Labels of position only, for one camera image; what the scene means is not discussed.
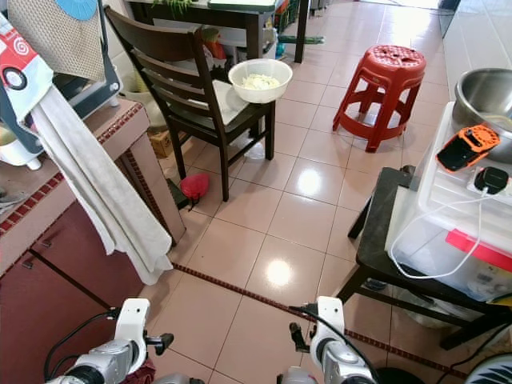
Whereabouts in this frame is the low black table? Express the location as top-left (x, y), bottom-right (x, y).
top-left (335, 166), bottom-right (512, 350)

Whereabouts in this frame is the dark wooden chair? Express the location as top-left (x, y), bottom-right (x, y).
top-left (104, 6), bottom-right (278, 202)

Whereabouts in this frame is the maroon counter cabinet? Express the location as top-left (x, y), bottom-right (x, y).
top-left (0, 132), bottom-right (186, 384)

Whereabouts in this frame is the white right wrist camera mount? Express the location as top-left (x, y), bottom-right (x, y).
top-left (311, 296), bottom-right (347, 361)

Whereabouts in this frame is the white bowl with food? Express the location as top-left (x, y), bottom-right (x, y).
top-left (228, 58), bottom-right (294, 105)

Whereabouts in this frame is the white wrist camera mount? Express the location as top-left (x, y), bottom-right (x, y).
top-left (311, 296), bottom-right (347, 361)
top-left (114, 298), bottom-right (152, 354)

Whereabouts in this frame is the pink box label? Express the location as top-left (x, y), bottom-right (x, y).
top-left (445, 228), bottom-right (512, 274)

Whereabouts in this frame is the red car print cloth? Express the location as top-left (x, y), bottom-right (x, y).
top-left (0, 16), bottom-right (54, 122)

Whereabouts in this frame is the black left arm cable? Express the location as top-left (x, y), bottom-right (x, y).
top-left (43, 307), bottom-right (122, 380)

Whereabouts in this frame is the small red floor object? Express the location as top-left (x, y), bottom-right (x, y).
top-left (179, 171), bottom-right (210, 202)

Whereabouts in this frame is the grey right robot leg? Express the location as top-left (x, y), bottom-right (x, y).
top-left (276, 366), bottom-right (314, 384)

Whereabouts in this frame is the dark dining table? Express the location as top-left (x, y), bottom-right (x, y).
top-left (126, 0), bottom-right (312, 66)

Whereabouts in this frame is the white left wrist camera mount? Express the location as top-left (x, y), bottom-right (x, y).
top-left (114, 298), bottom-right (152, 354)

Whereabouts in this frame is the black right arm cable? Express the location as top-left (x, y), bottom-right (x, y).
top-left (290, 302), bottom-right (381, 380)

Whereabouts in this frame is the blue round plate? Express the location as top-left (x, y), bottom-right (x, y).
top-left (55, 0), bottom-right (99, 22)

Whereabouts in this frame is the clear plastic storage box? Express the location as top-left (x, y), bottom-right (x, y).
top-left (387, 102), bottom-right (512, 302)

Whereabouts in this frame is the orange and black device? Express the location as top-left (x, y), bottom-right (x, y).
top-left (436, 123), bottom-right (501, 173)

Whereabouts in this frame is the white hanging towel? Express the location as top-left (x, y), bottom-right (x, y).
top-left (38, 83), bottom-right (174, 286)

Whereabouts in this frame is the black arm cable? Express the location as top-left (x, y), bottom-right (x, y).
top-left (290, 302), bottom-right (381, 380)
top-left (43, 307), bottom-right (122, 380)

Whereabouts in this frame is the grey robot leg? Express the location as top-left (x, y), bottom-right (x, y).
top-left (152, 373), bottom-right (206, 384)
top-left (276, 366), bottom-right (314, 384)

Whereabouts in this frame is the grey woven mat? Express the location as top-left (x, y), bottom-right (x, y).
top-left (30, 0), bottom-right (106, 82)

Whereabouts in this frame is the thin white cable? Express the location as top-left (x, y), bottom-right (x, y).
top-left (390, 190), bottom-right (490, 281)

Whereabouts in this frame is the stainless steel pot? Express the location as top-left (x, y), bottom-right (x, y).
top-left (453, 67), bottom-right (512, 135)

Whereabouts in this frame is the small cardboard box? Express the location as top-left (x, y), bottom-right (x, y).
top-left (150, 130), bottom-right (176, 159)

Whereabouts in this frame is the red plastic stool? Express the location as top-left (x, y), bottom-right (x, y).
top-left (332, 44), bottom-right (427, 154)

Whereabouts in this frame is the grey left robot leg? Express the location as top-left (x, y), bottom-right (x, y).
top-left (152, 373), bottom-right (206, 384)

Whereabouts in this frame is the black charger plug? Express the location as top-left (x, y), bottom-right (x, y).
top-left (473, 166), bottom-right (510, 195)

